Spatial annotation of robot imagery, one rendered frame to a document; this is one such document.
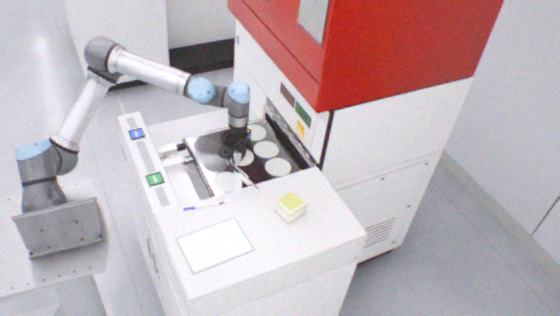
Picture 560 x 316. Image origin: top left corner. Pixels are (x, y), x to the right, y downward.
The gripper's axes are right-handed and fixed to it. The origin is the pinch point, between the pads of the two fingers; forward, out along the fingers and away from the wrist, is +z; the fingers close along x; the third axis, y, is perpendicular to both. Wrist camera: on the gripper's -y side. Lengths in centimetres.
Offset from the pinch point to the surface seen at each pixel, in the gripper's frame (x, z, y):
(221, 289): -20, -4, -53
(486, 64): -96, 9, 151
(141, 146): 34.3, -4.1, -10.1
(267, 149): -7.9, 1.5, 15.4
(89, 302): 40, 51, -52
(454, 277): -113, 91, 57
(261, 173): -10.8, 1.5, 1.8
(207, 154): 12.4, 1.5, 2.2
